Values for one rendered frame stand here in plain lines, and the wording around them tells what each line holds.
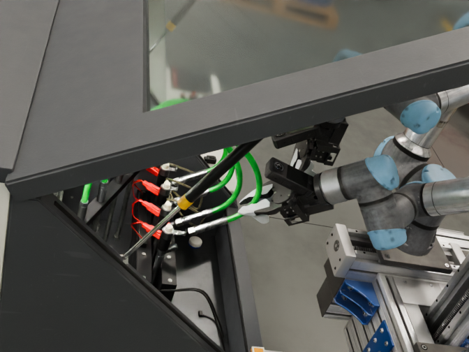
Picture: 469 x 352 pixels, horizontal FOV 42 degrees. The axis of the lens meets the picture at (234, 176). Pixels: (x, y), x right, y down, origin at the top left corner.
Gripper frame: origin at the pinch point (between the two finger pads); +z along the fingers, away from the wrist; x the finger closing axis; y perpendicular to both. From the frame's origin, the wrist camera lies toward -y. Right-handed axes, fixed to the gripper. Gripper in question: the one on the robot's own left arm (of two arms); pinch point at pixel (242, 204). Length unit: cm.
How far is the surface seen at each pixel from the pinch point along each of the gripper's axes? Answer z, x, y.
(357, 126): 58, 256, 203
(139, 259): 29.2, -7.4, 1.4
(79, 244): 2, -38, -38
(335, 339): 45, 51, 149
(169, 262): 24.4, -5.7, 7.0
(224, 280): 23.4, 2.7, 29.0
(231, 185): 21.7, 32.0, 22.0
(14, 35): 15, -1, -59
